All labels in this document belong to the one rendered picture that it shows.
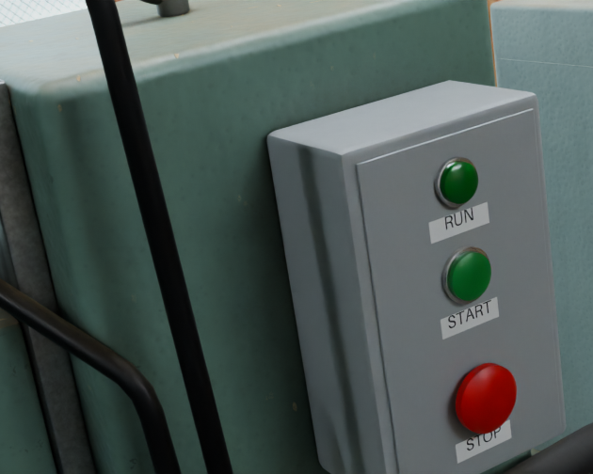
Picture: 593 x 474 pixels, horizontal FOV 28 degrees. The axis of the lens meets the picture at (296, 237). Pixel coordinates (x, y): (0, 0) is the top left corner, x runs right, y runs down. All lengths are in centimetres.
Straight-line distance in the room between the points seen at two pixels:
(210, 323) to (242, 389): 4
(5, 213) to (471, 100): 20
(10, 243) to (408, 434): 18
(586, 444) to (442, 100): 19
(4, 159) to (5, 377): 9
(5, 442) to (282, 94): 19
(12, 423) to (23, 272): 7
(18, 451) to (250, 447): 10
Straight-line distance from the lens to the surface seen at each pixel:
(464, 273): 48
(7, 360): 51
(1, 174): 49
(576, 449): 60
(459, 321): 49
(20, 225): 49
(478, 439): 52
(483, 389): 50
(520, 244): 50
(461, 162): 47
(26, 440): 53
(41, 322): 49
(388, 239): 46
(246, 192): 49
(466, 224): 48
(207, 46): 48
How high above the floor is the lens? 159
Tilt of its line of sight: 19 degrees down
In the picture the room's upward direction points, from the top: 9 degrees counter-clockwise
